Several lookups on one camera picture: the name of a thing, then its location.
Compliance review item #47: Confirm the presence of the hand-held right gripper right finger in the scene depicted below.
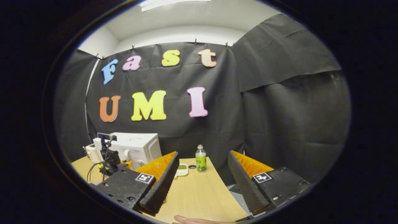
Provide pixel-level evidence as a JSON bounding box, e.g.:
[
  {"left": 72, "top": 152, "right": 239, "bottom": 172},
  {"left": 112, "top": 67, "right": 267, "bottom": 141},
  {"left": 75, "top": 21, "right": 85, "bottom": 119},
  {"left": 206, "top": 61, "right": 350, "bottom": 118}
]
[{"left": 228, "top": 150, "right": 312, "bottom": 216}]

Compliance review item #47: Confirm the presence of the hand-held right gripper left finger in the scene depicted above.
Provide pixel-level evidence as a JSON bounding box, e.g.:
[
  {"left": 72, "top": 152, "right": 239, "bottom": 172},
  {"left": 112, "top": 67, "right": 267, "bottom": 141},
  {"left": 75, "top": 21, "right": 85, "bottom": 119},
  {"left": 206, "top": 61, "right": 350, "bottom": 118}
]
[{"left": 90, "top": 151, "right": 180, "bottom": 216}]

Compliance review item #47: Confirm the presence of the white microwave oven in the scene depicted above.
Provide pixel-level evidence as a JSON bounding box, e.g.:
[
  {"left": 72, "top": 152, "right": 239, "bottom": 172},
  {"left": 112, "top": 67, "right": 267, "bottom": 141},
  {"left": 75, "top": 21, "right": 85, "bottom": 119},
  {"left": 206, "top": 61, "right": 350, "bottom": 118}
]
[{"left": 93, "top": 132, "right": 163, "bottom": 171}]

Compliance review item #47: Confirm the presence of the white toaster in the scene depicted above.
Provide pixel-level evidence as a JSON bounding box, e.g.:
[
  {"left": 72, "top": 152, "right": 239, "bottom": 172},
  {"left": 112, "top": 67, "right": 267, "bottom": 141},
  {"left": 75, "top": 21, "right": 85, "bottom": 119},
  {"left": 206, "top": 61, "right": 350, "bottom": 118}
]
[{"left": 85, "top": 144, "right": 102, "bottom": 164}]

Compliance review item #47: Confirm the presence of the white divided bean tray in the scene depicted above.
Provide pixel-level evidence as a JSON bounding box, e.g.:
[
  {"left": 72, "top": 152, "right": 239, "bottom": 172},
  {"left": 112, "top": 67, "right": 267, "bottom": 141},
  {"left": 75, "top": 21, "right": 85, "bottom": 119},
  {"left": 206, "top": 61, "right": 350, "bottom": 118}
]
[{"left": 174, "top": 163, "right": 189, "bottom": 178}]

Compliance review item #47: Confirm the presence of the green label drink bottle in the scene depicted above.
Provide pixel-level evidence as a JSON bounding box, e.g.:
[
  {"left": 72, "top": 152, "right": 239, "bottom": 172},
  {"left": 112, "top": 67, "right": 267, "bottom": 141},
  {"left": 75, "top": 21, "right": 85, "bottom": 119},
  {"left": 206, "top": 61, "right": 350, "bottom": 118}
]
[{"left": 195, "top": 145, "right": 207, "bottom": 172}]

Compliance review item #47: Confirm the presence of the row of small cloth clips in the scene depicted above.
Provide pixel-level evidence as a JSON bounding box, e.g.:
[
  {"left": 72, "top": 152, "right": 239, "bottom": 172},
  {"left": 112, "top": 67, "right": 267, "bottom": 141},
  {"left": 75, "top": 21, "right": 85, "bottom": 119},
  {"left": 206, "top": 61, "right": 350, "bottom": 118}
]
[{"left": 94, "top": 22, "right": 261, "bottom": 60}]

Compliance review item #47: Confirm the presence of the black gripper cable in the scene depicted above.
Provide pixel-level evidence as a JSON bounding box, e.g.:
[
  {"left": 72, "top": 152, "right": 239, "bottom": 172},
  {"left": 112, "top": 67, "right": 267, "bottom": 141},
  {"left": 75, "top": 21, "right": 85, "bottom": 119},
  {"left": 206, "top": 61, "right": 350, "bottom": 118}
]
[{"left": 86, "top": 138, "right": 114, "bottom": 183}]

